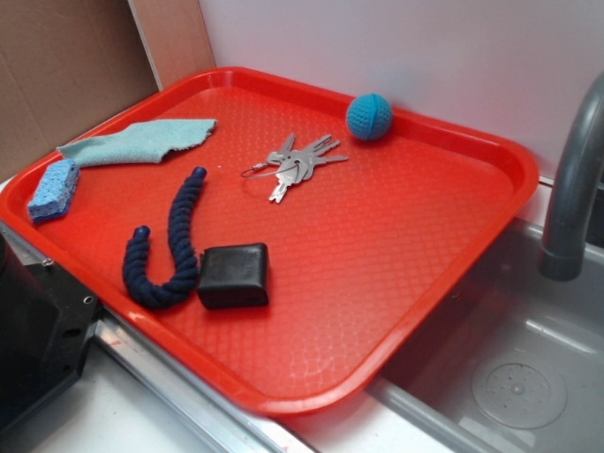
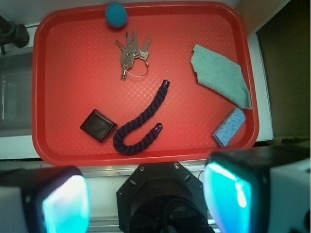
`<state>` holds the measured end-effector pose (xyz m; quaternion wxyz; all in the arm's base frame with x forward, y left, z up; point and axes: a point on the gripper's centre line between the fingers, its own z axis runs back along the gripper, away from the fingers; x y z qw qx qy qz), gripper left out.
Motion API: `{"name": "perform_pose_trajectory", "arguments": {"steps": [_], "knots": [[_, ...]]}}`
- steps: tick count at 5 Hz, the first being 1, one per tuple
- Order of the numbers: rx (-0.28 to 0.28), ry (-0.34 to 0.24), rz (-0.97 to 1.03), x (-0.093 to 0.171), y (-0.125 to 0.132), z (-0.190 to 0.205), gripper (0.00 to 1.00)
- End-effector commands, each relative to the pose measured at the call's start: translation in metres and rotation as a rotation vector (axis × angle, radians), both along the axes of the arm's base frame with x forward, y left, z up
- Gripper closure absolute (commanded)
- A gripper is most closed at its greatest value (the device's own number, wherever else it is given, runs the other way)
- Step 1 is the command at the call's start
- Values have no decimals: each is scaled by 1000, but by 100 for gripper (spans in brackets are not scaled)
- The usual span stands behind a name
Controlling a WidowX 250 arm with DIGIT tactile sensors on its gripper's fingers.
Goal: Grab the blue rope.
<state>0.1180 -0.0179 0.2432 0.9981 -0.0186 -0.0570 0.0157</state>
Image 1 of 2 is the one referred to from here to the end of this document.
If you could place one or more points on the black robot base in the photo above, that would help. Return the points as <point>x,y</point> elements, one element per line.
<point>47,321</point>

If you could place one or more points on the red plastic tray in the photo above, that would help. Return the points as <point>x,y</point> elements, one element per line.
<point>359,254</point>

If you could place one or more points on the silver key bunch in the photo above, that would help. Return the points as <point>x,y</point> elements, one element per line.
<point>293,166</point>

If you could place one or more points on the black rectangular block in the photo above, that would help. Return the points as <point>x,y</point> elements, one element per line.
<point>234,276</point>

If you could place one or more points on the blue dimpled ball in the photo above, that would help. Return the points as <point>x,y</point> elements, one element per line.
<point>369,117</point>

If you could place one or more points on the light blue cloth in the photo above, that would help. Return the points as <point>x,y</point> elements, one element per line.
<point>146,142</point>

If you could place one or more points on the grey plastic sink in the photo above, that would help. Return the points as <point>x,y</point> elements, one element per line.
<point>509,362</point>

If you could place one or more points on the blue sponge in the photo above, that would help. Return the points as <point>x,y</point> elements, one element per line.
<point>54,193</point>

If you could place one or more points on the grey faucet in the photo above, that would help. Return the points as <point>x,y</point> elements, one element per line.
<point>574,216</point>

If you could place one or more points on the brown cardboard panel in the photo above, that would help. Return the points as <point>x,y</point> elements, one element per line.
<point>66,66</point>

